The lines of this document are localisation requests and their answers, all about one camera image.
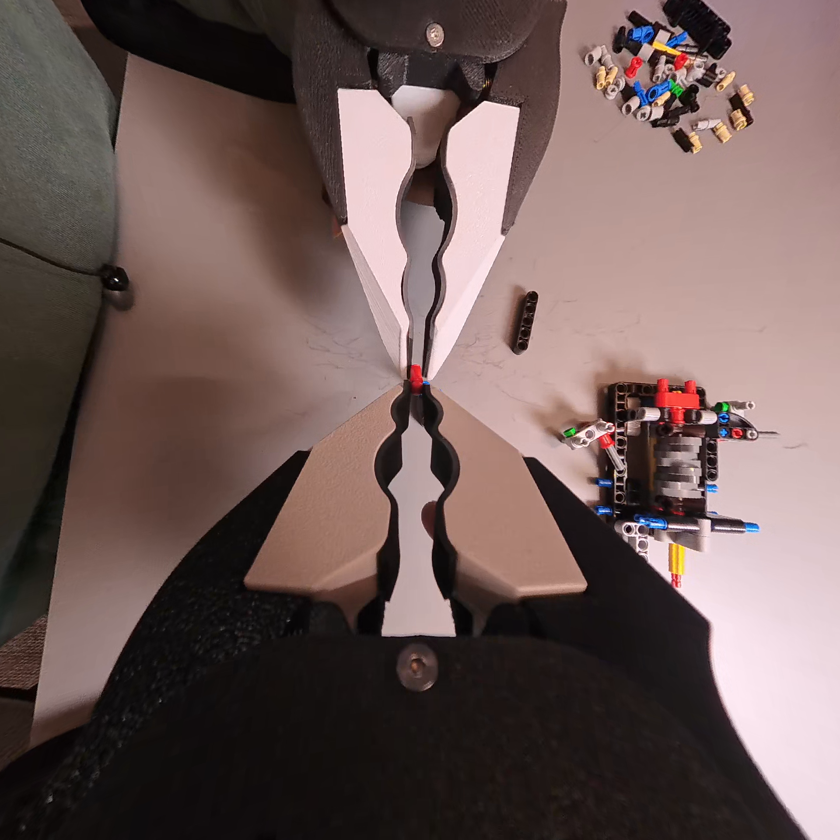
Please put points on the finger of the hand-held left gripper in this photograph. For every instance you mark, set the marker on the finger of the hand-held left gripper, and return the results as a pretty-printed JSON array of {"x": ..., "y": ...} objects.
[
  {"x": 371, "y": 184},
  {"x": 482, "y": 184}
]

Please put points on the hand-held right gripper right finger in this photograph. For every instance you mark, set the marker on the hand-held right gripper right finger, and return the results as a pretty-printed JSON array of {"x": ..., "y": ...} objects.
[{"x": 505, "y": 518}]

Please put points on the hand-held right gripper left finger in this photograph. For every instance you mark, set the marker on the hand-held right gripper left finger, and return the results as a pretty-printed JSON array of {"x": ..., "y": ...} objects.
[{"x": 321, "y": 518}]

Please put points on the red lego pin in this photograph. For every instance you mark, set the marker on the red lego pin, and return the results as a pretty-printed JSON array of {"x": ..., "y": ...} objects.
[{"x": 415, "y": 377}]

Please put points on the lego chassis assembly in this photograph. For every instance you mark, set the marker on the lego chassis assembly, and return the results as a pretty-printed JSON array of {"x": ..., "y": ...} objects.
[{"x": 676, "y": 466}]

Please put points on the black five-hole lego beam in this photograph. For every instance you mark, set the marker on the black five-hole lego beam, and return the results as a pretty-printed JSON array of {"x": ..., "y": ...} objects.
[{"x": 525, "y": 321}]

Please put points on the pile of small lego pieces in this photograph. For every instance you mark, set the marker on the pile of small lego pieces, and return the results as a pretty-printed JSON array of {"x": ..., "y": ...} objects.
[{"x": 663, "y": 85}]

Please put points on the person's left hand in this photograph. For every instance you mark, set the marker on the person's left hand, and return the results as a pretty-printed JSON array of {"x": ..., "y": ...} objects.
[{"x": 426, "y": 190}]

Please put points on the person's right hand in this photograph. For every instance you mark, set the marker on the person's right hand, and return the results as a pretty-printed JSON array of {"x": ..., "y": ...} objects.
[{"x": 429, "y": 517}]

